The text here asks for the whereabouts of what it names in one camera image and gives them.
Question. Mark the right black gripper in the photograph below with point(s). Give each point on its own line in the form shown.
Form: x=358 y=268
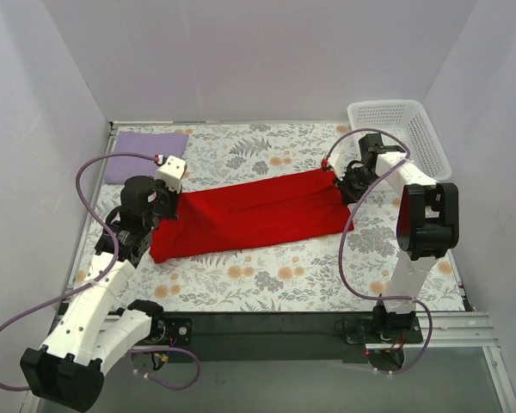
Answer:
x=346 y=184

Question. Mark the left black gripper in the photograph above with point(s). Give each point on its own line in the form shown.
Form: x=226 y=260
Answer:
x=168 y=206

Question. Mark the red t shirt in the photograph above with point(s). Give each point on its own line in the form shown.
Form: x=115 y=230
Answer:
x=257 y=214

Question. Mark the white plastic basket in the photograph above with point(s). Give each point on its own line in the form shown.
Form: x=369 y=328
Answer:
x=408 y=120

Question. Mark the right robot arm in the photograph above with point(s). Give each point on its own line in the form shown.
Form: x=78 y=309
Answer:
x=427 y=227

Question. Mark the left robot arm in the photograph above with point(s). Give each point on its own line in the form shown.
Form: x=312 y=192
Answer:
x=69 y=367

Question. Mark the folded purple t shirt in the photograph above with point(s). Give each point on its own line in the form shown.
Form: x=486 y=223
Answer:
x=119 y=169

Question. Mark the floral table cloth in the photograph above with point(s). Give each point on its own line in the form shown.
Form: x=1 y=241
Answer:
x=317 y=274

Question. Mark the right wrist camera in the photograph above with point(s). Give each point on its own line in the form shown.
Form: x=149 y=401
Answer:
x=335 y=163

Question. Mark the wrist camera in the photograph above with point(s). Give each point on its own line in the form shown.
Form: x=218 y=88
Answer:
x=335 y=163
x=170 y=171

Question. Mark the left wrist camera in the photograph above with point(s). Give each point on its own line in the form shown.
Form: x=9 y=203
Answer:
x=170 y=171

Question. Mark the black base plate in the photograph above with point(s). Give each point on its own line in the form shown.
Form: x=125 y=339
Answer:
x=281 y=336

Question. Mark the aluminium frame rail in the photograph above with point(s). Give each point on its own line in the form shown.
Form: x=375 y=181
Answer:
x=443 y=330

